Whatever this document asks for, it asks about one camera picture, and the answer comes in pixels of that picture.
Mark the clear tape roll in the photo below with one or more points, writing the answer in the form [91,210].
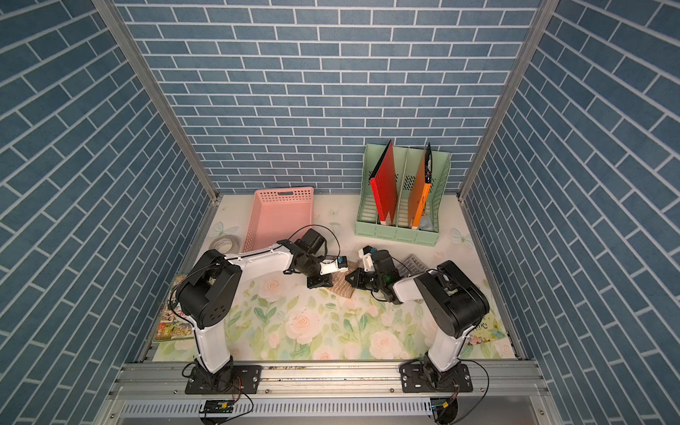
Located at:
[225,244]

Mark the aluminium rail frame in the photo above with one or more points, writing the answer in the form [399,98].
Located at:
[332,392]

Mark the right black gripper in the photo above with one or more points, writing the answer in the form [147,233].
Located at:
[359,281]

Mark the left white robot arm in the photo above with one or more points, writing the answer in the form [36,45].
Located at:
[208,291]

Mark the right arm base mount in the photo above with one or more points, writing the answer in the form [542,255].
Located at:
[422,376]

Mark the grey striped dishcloth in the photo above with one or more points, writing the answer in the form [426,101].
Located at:
[410,266]

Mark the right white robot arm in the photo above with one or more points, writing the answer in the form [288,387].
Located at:
[456,304]

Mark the green file organizer rack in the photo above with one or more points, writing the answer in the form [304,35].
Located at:
[407,162]

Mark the right picture book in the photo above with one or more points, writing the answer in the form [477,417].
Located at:
[490,329]

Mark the red folder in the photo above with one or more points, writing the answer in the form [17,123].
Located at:
[383,182]

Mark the picture book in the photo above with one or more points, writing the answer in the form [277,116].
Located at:
[172,324]
[490,329]

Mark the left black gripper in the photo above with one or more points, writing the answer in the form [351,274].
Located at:
[320,281]

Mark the left picture book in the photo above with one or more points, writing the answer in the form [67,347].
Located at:
[172,324]

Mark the beige striped dishcloth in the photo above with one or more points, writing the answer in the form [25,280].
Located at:
[340,286]

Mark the small black controller board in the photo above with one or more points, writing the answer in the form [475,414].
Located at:
[219,407]

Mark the pink perforated plastic basket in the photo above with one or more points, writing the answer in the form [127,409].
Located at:
[276,214]

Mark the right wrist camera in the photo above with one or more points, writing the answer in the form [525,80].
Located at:
[365,255]

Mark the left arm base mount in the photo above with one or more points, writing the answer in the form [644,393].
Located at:
[231,379]

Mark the orange folder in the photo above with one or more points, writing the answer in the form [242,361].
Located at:
[421,189]

